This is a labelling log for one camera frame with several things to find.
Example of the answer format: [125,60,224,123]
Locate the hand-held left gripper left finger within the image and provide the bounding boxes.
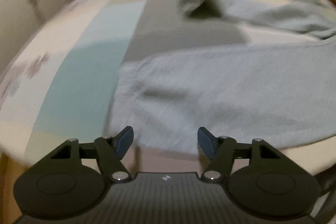
[50,126,135,183]

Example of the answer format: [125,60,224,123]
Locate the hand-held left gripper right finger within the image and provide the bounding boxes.
[197,126,284,183]

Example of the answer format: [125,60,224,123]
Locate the light grey sweatpants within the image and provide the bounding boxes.
[109,0,336,153]

